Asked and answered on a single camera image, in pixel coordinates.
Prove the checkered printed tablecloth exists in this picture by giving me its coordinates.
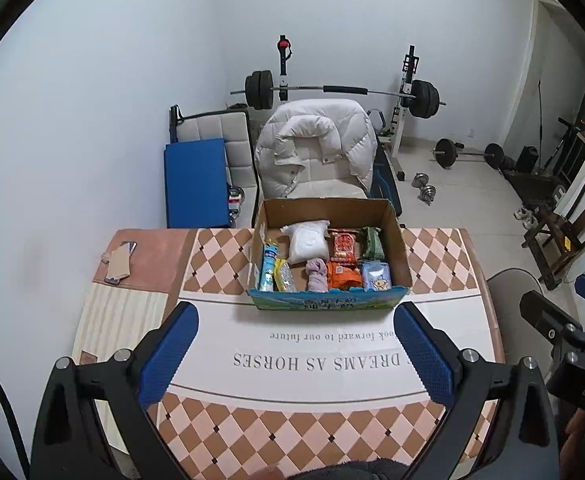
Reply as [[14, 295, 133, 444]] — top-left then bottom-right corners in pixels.
[[70, 227, 505, 480]]

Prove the grey padded chair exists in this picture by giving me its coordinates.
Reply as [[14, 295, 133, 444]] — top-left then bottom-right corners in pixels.
[[170, 105, 259, 201]]

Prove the small red white object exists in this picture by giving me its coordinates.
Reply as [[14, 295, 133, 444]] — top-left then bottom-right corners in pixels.
[[226, 185, 246, 226]]

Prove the orange snack packet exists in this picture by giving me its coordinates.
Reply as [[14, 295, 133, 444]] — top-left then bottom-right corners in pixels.
[[326, 260, 364, 291]]

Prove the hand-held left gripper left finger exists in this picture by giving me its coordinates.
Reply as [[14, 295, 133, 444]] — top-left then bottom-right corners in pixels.
[[35, 301, 200, 480]]

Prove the blue folded mat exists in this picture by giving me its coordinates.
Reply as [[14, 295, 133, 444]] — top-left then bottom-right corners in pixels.
[[164, 138, 230, 229]]

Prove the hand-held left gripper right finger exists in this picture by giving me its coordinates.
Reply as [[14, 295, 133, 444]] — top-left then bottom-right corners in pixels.
[[393, 302, 560, 480]]

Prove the leaning black bar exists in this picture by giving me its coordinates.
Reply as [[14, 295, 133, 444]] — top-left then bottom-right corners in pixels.
[[537, 80, 547, 161]]

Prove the red snack packet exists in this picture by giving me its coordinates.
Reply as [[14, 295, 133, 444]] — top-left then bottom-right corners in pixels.
[[328, 230, 363, 264]]

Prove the dark smartphone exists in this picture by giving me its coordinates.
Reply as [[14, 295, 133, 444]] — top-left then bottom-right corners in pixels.
[[105, 241, 137, 286]]

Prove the person's dark fleece clothing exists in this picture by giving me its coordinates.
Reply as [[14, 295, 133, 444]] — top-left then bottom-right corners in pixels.
[[292, 455, 413, 480]]

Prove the green packet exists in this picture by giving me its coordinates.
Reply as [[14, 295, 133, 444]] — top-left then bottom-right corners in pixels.
[[361, 226, 387, 262]]

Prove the person's right hand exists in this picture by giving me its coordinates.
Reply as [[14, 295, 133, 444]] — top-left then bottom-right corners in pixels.
[[562, 407, 585, 480]]

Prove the barbell with black plates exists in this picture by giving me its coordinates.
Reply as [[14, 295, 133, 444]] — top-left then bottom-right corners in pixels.
[[230, 70, 447, 120]]

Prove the light blue tissue packet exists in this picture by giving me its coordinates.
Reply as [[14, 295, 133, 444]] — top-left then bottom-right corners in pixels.
[[361, 261, 392, 292]]

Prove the black low bench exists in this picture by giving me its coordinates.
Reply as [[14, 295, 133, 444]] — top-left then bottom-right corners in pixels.
[[502, 160, 568, 211]]

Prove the white down jacket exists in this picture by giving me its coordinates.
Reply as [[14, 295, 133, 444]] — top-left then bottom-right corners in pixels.
[[254, 99, 377, 200]]

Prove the silver yellow-trimmed pouch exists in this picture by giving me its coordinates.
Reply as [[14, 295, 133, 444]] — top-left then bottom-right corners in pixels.
[[274, 258, 297, 292]]

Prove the beige round chair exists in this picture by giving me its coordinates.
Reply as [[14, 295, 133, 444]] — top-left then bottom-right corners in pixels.
[[486, 268, 545, 361]]

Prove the purple sock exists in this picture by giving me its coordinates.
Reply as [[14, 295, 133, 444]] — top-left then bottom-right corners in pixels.
[[305, 257, 329, 292]]

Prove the beige chair under jacket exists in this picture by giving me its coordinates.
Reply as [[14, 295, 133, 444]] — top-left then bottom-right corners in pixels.
[[292, 160, 370, 201]]

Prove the black exercise machine frame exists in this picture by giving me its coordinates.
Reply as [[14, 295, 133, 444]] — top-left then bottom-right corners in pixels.
[[542, 117, 585, 186]]

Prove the long blue packet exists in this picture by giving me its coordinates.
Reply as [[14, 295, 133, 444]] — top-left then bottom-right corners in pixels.
[[258, 242, 279, 292]]

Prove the black box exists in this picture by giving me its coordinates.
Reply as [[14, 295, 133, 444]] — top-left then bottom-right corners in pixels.
[[516, 146, 539, 173]]

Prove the white soft bag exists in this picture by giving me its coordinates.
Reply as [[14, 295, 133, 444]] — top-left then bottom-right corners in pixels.
[[281, 220, 330, 266]]

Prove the cardboard box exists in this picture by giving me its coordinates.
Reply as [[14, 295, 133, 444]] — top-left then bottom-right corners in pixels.
[[247, 197, 413, 312]]

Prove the small cardboard piece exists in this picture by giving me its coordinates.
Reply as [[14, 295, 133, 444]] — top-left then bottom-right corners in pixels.
[[108, 246, 132, 281]]

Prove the short barbell with plates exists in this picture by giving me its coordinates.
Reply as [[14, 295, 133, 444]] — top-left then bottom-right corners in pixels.
[[433, 138, 505, 170]]

